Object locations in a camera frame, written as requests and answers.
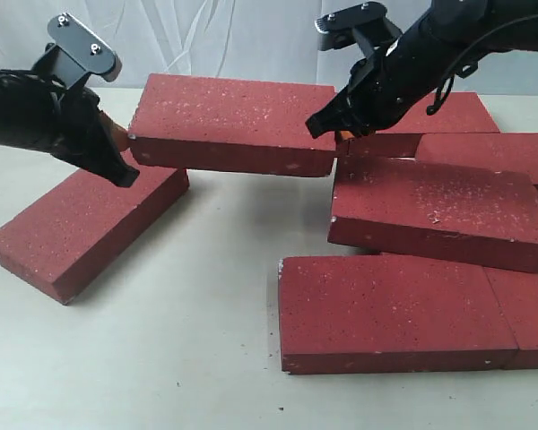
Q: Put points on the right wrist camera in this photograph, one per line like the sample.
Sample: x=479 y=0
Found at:
x=364 y=25

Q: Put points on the red brick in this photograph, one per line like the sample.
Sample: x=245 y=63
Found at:
x=463 y=112
x=517 y=294
x=369 y=314
x=63 y=241
x=516 y=152
x=439 y=211
x=230 y=125

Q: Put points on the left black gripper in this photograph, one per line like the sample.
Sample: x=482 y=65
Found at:
x=40 y=114

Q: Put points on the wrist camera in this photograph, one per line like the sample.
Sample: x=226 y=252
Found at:
x=364 y=25
x=75 y=54

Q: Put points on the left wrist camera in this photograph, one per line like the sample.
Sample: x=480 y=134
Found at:
x=75 y=54

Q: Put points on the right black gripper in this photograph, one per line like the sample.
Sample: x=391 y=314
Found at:
x=381 y=91

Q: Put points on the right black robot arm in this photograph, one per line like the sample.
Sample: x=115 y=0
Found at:
x=480 y=28

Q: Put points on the wrinkled blue-grey backdrop cloth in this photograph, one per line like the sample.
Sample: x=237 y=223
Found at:
x=273 y=41

